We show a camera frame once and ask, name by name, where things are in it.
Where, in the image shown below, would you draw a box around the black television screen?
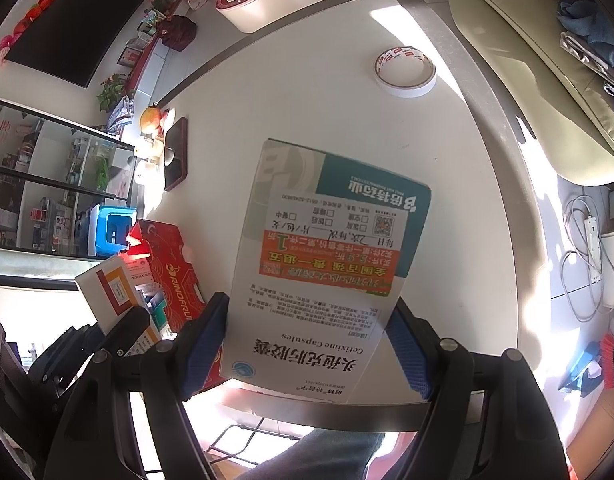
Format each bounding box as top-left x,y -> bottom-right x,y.
5,0 -> 144,88

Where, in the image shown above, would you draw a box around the blue plastic stool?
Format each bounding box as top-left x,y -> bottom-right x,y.
90,205 -> 136,258

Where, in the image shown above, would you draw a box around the beige sofa chair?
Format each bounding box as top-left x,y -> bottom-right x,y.
449,0 -> 614,185

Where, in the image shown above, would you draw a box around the white tape roll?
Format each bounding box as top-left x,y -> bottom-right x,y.
374,46 -> 437,99

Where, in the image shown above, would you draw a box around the dark red bag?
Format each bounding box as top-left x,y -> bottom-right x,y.
156,15 -> 197,52

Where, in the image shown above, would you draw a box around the orange fruit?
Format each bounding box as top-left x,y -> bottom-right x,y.
139,104 -> 162,136

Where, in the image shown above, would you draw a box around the blue folded clothes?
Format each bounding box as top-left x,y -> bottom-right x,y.
557,0 -> 614,67

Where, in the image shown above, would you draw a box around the white red yellow box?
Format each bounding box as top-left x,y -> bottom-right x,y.
75,252 -> 173,356

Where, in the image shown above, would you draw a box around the white power strip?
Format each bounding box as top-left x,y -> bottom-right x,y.
584,216 -> 602,284

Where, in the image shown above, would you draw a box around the black smartphone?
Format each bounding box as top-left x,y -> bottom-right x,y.
164,117 -> 188,192

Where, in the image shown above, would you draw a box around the potted green plant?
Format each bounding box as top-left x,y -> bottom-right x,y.
96,73 -> 128,113

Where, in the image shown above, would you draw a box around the large cefixime capsule box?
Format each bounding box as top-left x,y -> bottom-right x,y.
220,139 -> 432,404

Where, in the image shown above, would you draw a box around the red cardboard fruit box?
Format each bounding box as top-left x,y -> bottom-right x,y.
123,220 -> 223,392

